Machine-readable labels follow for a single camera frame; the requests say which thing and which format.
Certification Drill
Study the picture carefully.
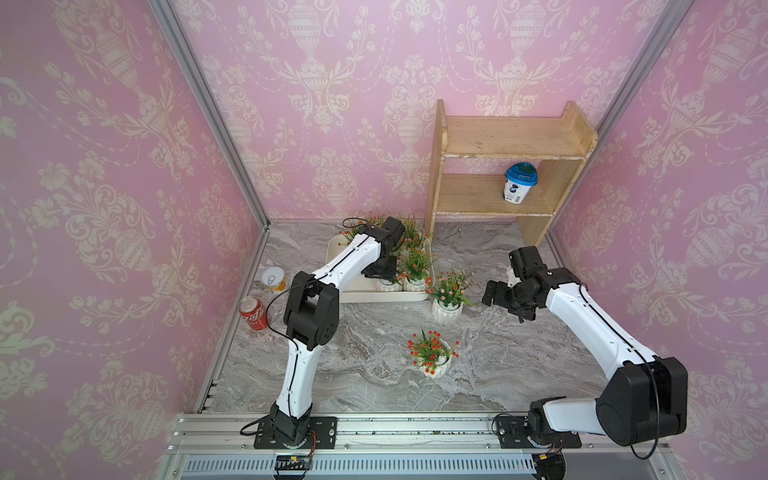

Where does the red soda can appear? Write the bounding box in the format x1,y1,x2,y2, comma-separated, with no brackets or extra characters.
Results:
238,295,268,331

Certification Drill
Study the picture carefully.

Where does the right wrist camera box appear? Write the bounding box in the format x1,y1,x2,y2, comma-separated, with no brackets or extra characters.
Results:
509,246,547,281

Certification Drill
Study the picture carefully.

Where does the white round can top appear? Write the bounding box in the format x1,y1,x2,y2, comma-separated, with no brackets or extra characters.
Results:
261,266,286,293

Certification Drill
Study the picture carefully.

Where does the potted plant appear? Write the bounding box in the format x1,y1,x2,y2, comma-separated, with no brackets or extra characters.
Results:
402,218,429,251

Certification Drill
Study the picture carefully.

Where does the orange flower pot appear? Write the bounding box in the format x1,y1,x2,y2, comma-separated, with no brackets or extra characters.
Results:
339,215,385,242
401,249,433,292

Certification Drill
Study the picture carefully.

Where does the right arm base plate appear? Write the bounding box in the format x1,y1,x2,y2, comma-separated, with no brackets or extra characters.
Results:
491,412,582,451

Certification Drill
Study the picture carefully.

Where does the red flower pot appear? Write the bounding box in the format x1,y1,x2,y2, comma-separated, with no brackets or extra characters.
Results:
407,330,461,379

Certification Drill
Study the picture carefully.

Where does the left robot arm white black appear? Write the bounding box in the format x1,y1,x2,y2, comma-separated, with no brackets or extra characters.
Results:
268,217,405,447

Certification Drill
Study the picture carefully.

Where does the blue lidded white cup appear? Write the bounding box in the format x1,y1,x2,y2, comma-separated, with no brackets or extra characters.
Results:
503,162,538,204

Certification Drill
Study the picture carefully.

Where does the white plastic storage box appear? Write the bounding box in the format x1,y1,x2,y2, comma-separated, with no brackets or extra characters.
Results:
326,234,428,304

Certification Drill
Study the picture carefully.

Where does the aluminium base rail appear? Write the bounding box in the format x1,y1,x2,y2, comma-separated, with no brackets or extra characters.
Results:
157,412,684,479

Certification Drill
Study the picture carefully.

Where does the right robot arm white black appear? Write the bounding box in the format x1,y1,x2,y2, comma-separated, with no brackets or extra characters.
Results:
482,268,688,446

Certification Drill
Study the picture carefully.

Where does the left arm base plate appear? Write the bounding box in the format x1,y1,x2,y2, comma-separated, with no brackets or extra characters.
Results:
253,416,339,450

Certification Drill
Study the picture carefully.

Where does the wooden two-tier shelf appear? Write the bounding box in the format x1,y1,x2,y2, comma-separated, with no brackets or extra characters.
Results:
424,99,598,246

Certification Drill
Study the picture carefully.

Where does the pink flower pot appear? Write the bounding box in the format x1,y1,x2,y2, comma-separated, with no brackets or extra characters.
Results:
376,274,403,293
427,270,472,325

